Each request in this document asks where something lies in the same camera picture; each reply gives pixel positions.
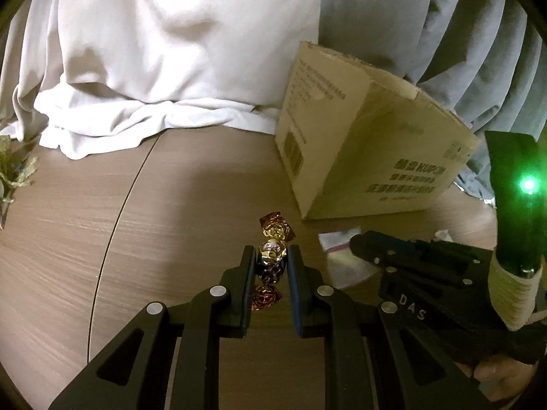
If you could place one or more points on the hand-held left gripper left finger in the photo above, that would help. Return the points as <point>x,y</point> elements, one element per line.
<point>250,284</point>

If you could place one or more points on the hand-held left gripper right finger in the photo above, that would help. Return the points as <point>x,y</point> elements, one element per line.
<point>295,284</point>

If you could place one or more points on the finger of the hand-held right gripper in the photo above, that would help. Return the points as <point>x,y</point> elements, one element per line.
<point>427,247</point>
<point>384,260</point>

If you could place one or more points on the red silver foil twist candy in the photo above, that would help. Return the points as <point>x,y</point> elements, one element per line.
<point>273,253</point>

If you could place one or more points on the clear snack packet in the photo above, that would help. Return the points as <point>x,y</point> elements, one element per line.
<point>342,261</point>

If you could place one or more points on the brown cardboard box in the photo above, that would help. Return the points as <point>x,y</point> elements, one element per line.
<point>363,158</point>

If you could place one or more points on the person's right hand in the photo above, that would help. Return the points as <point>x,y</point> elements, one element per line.
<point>506,378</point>

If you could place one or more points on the grey curtain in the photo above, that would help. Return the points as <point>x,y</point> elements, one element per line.
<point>431,21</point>

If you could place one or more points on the white curtain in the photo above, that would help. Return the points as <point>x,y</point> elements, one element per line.
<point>171,42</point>

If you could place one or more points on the yellow fringed cloth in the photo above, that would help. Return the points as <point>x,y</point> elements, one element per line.
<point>15,171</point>

